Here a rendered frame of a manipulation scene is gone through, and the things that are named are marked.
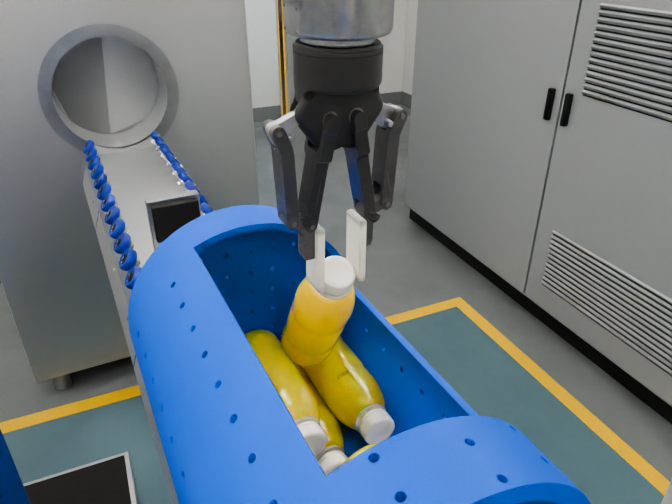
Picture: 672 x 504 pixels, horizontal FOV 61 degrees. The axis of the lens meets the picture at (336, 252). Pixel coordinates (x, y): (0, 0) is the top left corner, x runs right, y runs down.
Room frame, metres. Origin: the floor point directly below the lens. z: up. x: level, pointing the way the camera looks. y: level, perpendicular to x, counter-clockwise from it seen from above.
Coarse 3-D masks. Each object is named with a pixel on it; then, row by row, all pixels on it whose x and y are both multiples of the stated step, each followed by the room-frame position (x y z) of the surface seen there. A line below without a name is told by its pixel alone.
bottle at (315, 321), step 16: (304, 288) 0.50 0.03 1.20; (352, 288) 0.50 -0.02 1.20; (304, 304) 0.49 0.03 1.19; (320, 304) 0.48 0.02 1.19; (336, 304) 0.48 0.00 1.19; (352, 304) 0.50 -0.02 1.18; (288, 320) 0.53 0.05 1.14; (304, 320) 0.49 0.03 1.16; (320, 320) 0.48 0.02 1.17; (336, 320) 0.49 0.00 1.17; (288, 336) 0.53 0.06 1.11; (304, 336) 0.51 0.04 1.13; (320, 336) 0.50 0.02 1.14; (336, 336) 0.51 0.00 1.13; (288, 352) 0.54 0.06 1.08; (304, 352) 0.52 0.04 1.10; (320, 352) 0.52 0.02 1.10
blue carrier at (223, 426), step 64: (192, 256) 0.54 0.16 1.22; (256, 256) 0.64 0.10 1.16; (128, 320) 0.56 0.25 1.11; (192, 320) 0.44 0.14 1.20; (256, 320) 0.63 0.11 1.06; (384, 320) 0.56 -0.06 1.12; (192, 384) 0.37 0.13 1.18; (256, 384) 0.34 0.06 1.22; (384, 384) 0.53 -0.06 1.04; (448, 384) 0.45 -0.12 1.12; (192, 448) 0.32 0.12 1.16; (256, 448) 0.28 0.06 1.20; (384, 448) 0.26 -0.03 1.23; (448, 448) 0.26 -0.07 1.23; (512, 448) 0.27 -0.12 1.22
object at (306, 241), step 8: (280, 216) 0.47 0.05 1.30; (304, 216) 0.47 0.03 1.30; (304, 232) 0.47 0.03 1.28; (312, 232) 0.47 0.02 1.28; (304, 240) 0.47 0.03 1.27; (312, 240) 0.47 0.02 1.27; (304, 248) 0.47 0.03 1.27; (312, 248) 0.47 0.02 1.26; (304, 256) 0.47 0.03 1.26; (312, 256) 0.47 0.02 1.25
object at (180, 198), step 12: (180, 192) 1.02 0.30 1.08; (192, 192) 1.02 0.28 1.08; (156, 204) 0.98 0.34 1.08; (168, 204) 0.98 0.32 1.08; (180, 204) 0.99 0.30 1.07; (192, 204) 1.00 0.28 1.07; (156, 216) 0.96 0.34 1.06; (168, 216) 0.97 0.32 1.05; (180, 216) 0.98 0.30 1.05; (192, 216) 0.99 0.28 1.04; (156, 228) 0.96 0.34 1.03; (168, 228) 0.97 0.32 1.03; (156, 240) 0.98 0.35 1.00
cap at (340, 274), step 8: (336, 256) 0.51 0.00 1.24; (328, 264) 0.49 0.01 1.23; (336, 264) 0.50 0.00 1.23; (344, 264) 0.50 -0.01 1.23; (328, 272) 0.49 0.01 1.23; (336, 272) 0.49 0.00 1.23; (344, 272) 0.49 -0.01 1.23; (352, 272) 0.49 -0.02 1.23; (328, 280) 0.48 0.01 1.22; (336, 280) 0.48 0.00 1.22; (344, 280) 0.48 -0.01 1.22; (352, 280) 0.48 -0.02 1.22; (328, 288) 0.48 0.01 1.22; (336, 288) 0.47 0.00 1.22; (344, 288) 0.48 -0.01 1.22
